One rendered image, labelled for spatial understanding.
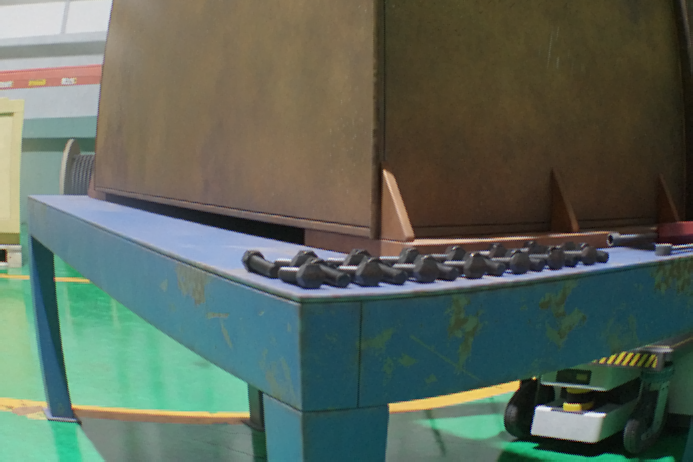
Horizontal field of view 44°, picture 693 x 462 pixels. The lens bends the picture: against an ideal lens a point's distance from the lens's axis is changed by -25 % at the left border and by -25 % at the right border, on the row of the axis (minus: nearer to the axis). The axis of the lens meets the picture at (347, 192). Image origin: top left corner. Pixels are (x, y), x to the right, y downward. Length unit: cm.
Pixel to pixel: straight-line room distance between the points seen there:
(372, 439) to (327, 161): 43
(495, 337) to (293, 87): 49
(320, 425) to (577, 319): 28
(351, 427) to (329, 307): 11
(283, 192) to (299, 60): 15
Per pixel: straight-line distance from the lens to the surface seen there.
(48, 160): 1077
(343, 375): 81
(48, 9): 1098
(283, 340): 82
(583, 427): 231
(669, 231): 121
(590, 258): 99
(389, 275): 86
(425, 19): 112
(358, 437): 84
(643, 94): 136
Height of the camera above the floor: 73
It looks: 2 degrees down
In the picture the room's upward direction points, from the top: 1 degrees clockwise
